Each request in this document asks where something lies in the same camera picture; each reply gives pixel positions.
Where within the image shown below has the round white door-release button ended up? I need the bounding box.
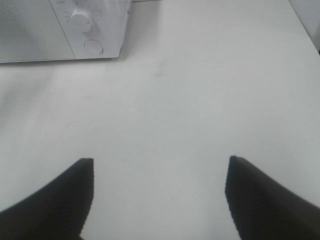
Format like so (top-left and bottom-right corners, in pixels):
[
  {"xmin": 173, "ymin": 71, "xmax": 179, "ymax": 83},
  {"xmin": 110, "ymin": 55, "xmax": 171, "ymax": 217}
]
[{"xmin": 84, "ymin": 39, "xmax": 104, "ymax": 55}]

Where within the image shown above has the white microwave door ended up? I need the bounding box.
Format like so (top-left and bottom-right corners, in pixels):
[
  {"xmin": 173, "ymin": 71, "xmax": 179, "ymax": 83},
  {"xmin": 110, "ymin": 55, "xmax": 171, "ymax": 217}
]
[{"xmin": 0, "ymin": 0, "xmax": 75, "ymax": 63}]

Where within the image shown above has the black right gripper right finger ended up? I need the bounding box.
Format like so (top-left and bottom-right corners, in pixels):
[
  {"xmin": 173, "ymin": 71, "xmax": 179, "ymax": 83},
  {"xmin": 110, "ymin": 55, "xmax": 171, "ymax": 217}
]
[{"xmin": 224, "ymin": 155, "xmax": 320, "ymax": 240}]

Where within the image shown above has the white microwave oven body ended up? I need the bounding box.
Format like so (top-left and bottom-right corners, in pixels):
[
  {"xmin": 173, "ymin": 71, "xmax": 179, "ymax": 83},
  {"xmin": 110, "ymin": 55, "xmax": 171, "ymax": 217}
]
[{"xmin": 49, "ymin": 0, "xmax": 132, "ymax": 60}]

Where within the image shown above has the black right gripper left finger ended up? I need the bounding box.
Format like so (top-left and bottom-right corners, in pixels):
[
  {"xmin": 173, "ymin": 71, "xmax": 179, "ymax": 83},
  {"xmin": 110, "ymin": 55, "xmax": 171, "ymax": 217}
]
[{"xmin": 0, "ymin": 158, "xmax": 94, "ymax": 240}]

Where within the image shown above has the white timer knob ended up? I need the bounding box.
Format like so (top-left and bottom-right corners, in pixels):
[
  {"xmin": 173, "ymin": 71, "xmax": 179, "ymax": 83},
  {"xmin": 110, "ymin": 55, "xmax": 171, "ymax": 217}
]
[{"xmin": 70, "ymin": 8, "xmax": 96, "ymax": 33}]

